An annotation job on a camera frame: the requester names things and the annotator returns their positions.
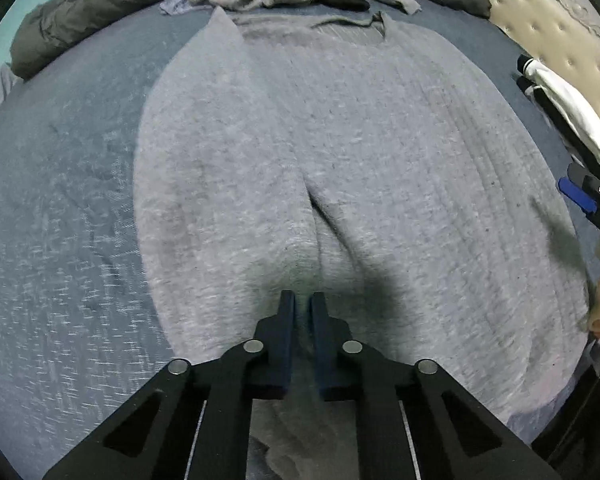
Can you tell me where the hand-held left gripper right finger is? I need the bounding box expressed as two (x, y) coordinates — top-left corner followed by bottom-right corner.
(309, 291), (561, 480)

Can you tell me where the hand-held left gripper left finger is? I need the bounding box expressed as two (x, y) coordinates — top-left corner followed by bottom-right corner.
(42, 290), (297, 480)

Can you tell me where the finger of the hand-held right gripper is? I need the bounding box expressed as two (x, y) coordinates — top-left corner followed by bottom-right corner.
(557, 177), (599, 217)
(567, 162), (600, 199)

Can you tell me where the grey knit sweater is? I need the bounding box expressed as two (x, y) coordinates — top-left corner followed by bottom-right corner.
(132, 7), (593, 480)

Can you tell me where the cream tufted headboard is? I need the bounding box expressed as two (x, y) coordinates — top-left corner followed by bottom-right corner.
(450, 0), (600, 121)

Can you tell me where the bed with blue sheet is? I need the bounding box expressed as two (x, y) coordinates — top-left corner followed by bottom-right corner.
(0, 0), (600, 480)

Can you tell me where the light blue cloth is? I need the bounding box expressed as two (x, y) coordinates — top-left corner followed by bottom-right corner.
(159, 0), (216, 17)

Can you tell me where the dark grey rolled duvet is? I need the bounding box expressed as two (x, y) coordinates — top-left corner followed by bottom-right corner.
(10, 0), (492, 81)

